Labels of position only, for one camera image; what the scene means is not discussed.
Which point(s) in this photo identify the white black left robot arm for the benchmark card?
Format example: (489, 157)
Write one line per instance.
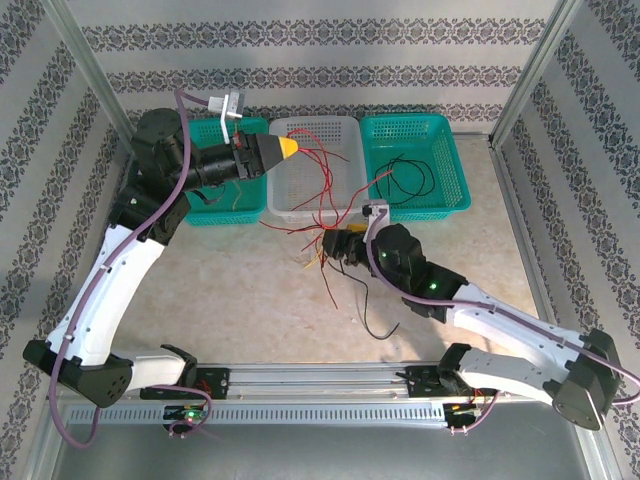
(115, 285)

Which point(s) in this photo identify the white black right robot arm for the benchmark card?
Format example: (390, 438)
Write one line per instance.
(510, 325)

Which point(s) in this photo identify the white perforated plastic basket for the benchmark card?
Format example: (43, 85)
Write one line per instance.
(305, 185)

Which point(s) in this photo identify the teal perforated plastic basket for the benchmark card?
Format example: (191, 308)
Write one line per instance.
(252, 195)
(450, 150)

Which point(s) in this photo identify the small green-lit circuit board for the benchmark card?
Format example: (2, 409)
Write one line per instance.
(187, 414)

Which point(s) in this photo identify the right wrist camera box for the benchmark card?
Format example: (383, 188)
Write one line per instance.
(374, 207)

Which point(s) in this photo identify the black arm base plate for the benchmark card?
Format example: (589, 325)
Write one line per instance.
(420, 382)
(215, 382)

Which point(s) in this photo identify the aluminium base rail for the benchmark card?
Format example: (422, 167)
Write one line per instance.
(320, 380)

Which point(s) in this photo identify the aluminium frame post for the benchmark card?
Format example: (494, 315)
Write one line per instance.
(540, 65)
(91, 65)

